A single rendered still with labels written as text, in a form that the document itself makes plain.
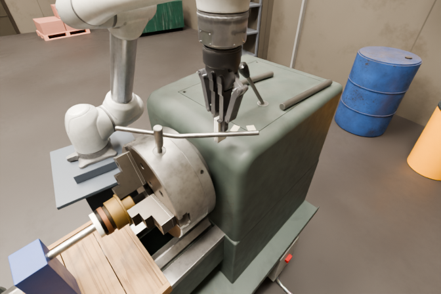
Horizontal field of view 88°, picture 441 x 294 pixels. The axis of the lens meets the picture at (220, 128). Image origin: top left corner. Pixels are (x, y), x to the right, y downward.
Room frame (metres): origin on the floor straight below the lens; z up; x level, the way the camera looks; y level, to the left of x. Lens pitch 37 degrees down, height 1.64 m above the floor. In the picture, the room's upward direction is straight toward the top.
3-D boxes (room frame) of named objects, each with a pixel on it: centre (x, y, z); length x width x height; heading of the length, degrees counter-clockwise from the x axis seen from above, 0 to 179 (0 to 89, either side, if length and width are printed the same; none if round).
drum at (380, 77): (2.31, -1.70, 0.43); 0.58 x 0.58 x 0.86
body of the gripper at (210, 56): (0.44, 0.00, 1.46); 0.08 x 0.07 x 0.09; 44
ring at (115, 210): (0.36, 0.28, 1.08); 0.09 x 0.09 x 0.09; 44
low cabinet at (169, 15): (7.14, 2.25, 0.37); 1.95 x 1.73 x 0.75; 34
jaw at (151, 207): (0.35, 0.17, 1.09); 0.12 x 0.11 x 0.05; 44
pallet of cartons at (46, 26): (6.43, 4.17, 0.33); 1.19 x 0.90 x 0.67; 124
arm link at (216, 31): (0.44, 0.00, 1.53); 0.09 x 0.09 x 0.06
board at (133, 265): (0.28, 0.37, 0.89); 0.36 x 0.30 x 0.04; 44
